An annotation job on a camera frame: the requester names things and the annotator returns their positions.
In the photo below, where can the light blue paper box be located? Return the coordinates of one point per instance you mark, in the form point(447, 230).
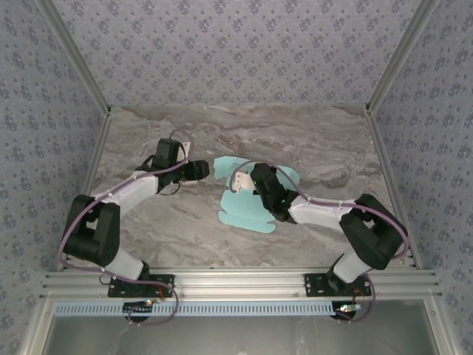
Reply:
point(236, 207)

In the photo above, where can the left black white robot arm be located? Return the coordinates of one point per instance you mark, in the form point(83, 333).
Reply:
point(142, 190)

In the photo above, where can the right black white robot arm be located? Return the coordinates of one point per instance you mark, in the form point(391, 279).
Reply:
point(318, 214)

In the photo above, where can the right small circuit board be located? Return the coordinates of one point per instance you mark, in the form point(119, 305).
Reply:
point(349, 307)

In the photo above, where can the small circuit board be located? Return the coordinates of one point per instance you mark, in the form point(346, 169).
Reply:
point(138, 306)
point(349, 307)

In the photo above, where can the left small circuit board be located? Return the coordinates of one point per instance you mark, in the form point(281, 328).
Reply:
point(138, 306)

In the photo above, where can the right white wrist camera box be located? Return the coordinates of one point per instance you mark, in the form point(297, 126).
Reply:
point(245, 183)

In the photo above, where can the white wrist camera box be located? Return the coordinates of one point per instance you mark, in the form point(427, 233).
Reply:
point(186, 149)
point(245, 183)

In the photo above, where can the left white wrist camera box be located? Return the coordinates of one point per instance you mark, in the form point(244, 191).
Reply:
point(186, 149)

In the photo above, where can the left aluminium table side rail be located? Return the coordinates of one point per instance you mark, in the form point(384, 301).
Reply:
point(96, 159)

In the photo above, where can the aluminium mounting rail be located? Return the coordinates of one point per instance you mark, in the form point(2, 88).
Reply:
point(240, 283)

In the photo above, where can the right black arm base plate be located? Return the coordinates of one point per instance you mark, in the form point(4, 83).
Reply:
point(312, 284)

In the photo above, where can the left slanted aluminium frame post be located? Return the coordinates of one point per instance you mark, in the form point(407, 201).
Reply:
point(77, 55)

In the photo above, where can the slanted aluminium frame post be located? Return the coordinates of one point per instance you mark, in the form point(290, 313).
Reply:
point(77, 55)
point(399, 55)

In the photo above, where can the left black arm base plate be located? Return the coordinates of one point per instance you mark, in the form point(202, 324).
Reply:
point(115, 291)

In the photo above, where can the right slanted aluminium frame post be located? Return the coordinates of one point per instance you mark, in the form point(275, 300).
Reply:
point(399, 55)

